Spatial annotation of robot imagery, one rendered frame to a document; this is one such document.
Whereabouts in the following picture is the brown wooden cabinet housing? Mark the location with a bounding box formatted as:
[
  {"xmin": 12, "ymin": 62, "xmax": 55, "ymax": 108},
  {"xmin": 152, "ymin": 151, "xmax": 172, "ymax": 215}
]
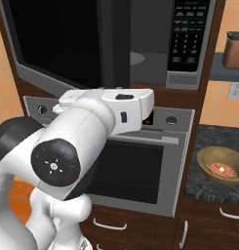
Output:
[{"xmin": 0, "ymin": 0, "xmax": 227, "ymax": 250}]

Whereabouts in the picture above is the brown wooden drawer front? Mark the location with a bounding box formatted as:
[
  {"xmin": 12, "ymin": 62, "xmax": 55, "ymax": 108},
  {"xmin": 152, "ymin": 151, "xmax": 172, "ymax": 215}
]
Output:
[
  {"xmin": 79, "ymin": 204, "xmax": 182, "ymax": 250},
  {"xmin": 188, "ymin": 197, "xmax": 239, "ymax": 229}
]

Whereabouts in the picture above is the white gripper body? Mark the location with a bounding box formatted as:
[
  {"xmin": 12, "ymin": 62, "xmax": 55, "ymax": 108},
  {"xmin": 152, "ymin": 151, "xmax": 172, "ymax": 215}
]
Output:
[{"xmin": 53, "ymin": 89, "xmax": 105, "ymax": 115}]

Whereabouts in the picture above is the grey wall shelf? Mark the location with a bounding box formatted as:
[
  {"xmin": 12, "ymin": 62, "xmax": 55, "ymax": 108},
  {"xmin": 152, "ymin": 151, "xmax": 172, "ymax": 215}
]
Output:
[{"xmin": 208, "ymin": 52, "xmax": 239, "ymax": 83}]

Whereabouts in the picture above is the round red waffle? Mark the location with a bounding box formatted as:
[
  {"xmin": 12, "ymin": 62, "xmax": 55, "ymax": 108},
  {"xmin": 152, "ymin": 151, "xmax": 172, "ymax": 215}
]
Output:
[{"xmin": 209, "ymin": 161, "xmax": 239, "ymax": 179}]

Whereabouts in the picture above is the grey microwave oven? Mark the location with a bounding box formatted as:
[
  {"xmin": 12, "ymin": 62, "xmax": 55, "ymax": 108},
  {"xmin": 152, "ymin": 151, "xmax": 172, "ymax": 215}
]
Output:
[{"xmin": 129, "ymin": 0, "xmax": 219, "ymax": 91}]

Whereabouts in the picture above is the grey microwave turntable plate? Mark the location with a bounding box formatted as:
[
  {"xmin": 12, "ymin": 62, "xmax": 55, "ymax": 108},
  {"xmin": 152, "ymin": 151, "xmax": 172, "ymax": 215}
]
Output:
[{"xmin": 130, "ymin": 51, "xmax": 146, "ymax": 66}]

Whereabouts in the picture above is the oven door with dark window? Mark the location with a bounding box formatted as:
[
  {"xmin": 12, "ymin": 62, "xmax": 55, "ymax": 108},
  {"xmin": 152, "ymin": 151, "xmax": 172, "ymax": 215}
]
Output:
[{"xmin": 81, "ymin": 130, "xmax": 190, "ymax": 219}]

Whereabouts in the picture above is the dark glass microwave door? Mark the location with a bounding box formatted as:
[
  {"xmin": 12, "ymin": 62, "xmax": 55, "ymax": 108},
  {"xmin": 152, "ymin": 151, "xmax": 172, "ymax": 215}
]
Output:
[{"xmin": 0, "ymin": 0, "xmax": 132, "ymax": 98}]

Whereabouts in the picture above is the brown wooden cupboard door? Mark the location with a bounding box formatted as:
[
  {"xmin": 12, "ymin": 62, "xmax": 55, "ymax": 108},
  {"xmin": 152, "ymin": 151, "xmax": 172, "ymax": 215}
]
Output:
[{"xmin": 172, "ymin": 211, "xmax": 239, "ymax": 250}]

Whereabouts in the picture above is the white wall socket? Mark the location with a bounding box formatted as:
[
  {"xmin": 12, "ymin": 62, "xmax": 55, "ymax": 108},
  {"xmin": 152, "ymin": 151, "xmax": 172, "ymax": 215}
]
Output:
[{"xmin": 226, "ymin": 81, "xmax": 239, "ymax": 102}]

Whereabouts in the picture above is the brown jar with dark lid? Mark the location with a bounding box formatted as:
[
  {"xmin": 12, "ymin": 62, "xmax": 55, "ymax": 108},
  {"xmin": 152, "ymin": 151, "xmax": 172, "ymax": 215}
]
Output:
[{"xmin": 221, "ymin": 30, "xmax": 239, "ymax": 70}]

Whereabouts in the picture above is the grey built-in oven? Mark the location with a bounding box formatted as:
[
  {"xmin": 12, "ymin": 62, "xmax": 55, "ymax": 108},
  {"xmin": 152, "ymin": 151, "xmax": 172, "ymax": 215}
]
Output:
[{"xmin": 22, "ymin": 95, "xmax": 196, "ymax": 219}]

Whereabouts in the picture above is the white curved cupboard handle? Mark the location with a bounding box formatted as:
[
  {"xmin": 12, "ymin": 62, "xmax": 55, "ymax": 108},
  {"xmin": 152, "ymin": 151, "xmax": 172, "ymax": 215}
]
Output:
[{"xmin": 179, "ymin": 220, "xmax": 189, "ymax": 250}]

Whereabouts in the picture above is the brown wooden bowl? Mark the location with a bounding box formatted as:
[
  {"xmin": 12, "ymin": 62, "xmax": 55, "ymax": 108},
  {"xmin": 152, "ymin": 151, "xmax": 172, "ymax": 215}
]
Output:
[{"xmin": 196, "ymin": 146, "xmax": 239, "ymax": 187}]

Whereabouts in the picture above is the grey oven door handle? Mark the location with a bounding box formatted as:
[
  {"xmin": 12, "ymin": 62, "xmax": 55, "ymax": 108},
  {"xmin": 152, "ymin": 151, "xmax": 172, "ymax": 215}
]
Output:
[{"xmin": 105, "ymin": 133, "xmax": 179, "ymax": 146}]

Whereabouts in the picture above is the round oven knob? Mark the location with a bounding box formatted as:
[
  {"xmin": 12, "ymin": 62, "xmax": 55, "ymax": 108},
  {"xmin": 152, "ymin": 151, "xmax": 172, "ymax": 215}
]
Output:
[
  {"xmin": 36, "ymin": 104, "xmax": 48, "ymax": 116},
  {"xmin": 165, "ymin": 114, "xmax": 179, "ymax": 127},
  {"xmin": 141, "ymin": 110, "xmax": 155, "ymax": 127}
]

